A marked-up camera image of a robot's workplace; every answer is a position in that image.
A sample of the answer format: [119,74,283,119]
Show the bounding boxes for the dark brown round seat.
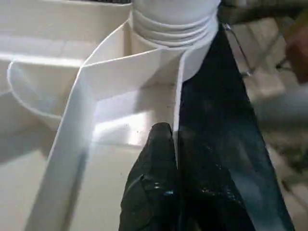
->
[284,10,308,85]

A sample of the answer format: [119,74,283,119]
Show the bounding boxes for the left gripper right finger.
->
[176,126,256,231]

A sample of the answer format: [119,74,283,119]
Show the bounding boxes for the white plastic table leg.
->
[131,0,221,49]

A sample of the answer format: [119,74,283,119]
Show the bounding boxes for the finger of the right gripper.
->
[219,0,308,24]

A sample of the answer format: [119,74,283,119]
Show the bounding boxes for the black work mat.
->
[176,24,296,231]

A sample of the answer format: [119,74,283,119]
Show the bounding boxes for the white plastic table top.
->
[0,0,222,231]

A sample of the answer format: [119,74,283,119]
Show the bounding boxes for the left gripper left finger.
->
[118,122,180,231]

